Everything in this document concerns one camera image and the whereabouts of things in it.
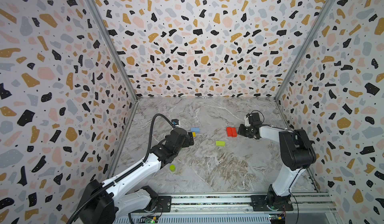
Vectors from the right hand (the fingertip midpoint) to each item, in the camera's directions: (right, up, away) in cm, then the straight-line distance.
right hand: (237, 127), depth 100 cm
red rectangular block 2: (-3, -3, -3) cm, 5 cm away
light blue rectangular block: (-28, -2, +1) cm, 28 cm away
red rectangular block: (-6, -3, -1) cm, 7 cm away
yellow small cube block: (-29, -5, -1) cm, 30 cm away
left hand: (-33, -1, -19) cm, 38 cm away
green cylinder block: (-40, -21, -17) cm, 48 cm away
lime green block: (-12, -10, -5) cm, 16 cm away
